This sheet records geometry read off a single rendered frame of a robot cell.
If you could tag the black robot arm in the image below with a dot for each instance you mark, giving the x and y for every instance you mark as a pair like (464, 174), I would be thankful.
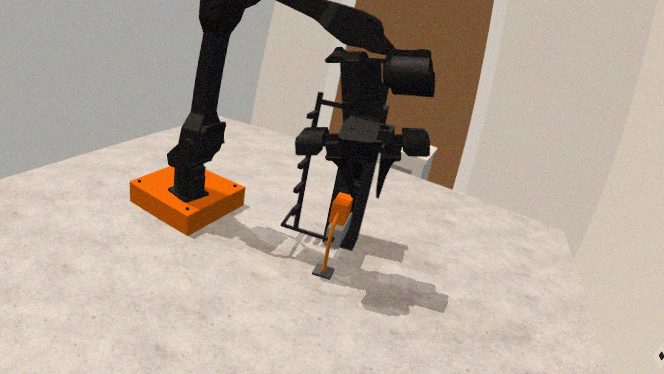
(407, 72)

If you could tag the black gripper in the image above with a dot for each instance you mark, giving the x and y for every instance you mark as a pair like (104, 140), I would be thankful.
(415, 141)

